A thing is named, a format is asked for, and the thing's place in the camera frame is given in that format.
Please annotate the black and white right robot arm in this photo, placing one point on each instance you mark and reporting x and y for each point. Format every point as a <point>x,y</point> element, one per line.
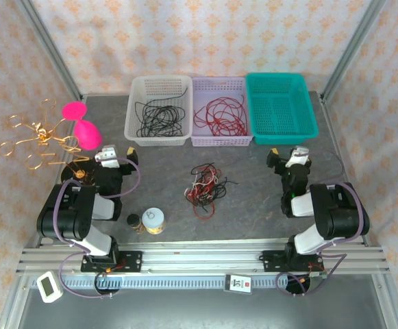
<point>339,212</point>

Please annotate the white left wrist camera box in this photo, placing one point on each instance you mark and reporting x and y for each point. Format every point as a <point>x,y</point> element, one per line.
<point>107,156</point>

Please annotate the tin can with white lid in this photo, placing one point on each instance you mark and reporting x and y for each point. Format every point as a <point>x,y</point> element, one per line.
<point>153,219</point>

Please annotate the lilac plastic basket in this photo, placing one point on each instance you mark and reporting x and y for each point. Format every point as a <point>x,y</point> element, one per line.
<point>219,140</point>

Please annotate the aluminium frame rail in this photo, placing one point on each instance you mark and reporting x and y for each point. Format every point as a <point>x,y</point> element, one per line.
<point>202,260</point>

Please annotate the small dark jar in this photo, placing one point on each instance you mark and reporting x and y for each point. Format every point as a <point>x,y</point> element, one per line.
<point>134,222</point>

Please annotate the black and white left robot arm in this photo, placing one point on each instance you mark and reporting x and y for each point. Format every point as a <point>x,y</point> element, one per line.
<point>75,212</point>

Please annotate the white label card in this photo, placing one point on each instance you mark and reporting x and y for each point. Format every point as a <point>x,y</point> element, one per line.
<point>238,283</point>

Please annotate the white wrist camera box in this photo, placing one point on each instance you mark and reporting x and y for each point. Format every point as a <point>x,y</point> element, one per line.
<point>298,154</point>
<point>107,156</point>

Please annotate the teal plastic basket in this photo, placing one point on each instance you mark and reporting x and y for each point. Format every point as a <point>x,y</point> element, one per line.
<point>277,113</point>

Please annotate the aluminium frame post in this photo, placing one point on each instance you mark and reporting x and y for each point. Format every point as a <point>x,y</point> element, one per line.
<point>352,48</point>
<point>48,44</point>

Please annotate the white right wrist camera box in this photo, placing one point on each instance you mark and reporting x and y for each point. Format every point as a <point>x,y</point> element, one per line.
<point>298,154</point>

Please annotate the pink hourglass-shaped cup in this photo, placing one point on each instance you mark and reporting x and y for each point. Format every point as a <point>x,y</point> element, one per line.
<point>87,135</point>

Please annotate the white plastic basket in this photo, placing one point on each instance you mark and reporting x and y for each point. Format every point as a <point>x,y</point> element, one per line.
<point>157,138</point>

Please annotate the white digital timer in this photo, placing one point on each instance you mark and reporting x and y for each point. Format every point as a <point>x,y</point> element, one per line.
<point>49,287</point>

